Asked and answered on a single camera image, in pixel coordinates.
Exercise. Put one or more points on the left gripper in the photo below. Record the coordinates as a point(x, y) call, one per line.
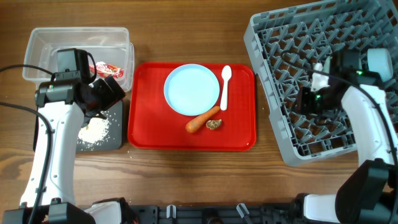
point(109, 95)

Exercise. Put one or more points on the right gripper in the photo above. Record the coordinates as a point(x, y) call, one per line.
point(304, 101)

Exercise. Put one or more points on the red snack wrapper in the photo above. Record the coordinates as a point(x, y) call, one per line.
point(104, 70)

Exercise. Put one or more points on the rice and nuts food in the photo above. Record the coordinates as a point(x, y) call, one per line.
point(95, 131)

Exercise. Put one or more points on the light blue bowl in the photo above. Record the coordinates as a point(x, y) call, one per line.
point(379, 60)

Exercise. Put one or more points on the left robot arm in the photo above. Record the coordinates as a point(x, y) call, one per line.
point(49, 195)

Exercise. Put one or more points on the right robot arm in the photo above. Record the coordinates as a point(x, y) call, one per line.
point(370, 193)

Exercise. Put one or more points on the black waste tray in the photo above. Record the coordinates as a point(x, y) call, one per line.
point(115, 133)

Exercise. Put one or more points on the grey dishwasher rack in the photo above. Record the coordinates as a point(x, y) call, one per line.
point(312, 32)

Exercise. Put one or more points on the clear plastic bin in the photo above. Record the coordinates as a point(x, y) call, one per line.
point(109, 45)

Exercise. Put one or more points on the red serving tray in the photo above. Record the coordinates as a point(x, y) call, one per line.
point(153, 124)

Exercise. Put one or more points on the white plastic spoon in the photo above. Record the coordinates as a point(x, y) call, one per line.
point(226, 75)

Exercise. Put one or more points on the light blue plate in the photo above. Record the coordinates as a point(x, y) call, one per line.
point(191, 89)

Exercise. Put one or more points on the brown food scrap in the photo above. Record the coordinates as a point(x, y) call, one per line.
point(213, 124)

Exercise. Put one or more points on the orange carrot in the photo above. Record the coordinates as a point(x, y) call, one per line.
point(196, 123)

